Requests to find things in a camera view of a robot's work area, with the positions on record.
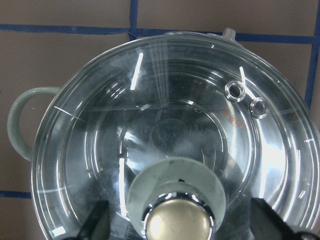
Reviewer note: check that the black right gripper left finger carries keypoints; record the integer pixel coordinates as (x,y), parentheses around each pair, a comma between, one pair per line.
(97,224)

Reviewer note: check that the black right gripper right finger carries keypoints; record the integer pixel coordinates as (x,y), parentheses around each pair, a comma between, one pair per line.
(266,224)

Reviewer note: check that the glass pot lid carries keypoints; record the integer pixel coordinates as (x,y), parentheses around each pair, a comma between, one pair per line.
(176,95)

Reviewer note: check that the pale green cooking pot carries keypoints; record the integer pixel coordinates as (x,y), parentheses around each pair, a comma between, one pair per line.
(170,199)

